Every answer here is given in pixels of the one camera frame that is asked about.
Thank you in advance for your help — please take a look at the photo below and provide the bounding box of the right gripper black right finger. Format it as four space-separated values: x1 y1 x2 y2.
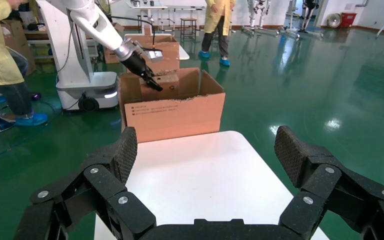
274 125 384 240

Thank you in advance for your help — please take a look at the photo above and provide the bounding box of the big open cardboard box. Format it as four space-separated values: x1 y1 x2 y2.
117 67 227 144

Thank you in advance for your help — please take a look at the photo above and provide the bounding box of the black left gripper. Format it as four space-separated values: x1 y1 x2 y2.
125 50 164 93

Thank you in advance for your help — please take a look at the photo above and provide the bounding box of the closed brown cardboard box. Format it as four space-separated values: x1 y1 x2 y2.
126 34 181 76

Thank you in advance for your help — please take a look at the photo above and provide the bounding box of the white humanoid robot on stand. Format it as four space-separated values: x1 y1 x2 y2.
240 0 281 38

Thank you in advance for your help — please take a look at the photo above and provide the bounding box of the standing person in yellow coat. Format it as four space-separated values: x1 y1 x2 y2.
198 0 238 68

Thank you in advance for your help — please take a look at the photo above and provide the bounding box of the low wooden bench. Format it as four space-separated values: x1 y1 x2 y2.
23 29 53 61

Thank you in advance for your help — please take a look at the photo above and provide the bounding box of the small brown cardboard box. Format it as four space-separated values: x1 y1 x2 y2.
139 73 180 102

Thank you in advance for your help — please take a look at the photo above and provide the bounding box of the red cabinet box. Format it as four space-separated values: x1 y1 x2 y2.
339 12 358 29

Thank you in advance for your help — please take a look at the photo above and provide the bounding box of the white wheeled robot body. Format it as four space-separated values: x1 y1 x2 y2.
35 0 119 112

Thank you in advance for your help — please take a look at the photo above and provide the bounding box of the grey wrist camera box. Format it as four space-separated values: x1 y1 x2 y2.
143 48 164 63

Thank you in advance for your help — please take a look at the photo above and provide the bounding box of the black cable with yellow tag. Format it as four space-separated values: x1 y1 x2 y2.
109 14 157 51

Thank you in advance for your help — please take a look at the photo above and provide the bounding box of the white workbench with items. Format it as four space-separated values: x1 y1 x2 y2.
125 0 210 34

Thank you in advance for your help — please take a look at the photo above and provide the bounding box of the silver camera mounting bracket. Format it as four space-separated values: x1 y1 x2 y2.
123 37 150 56

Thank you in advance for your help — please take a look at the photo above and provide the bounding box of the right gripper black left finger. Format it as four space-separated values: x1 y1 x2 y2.
13 126 157 240

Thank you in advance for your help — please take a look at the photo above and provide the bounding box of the dark metal bar stool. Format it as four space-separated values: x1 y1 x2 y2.
179 17 199 42

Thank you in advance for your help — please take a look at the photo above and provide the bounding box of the dark humanoid robot on stand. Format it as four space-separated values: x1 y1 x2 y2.
277 0 324 41

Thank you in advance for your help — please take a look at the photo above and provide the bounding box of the white round fan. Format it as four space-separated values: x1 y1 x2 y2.
326 12 343 29

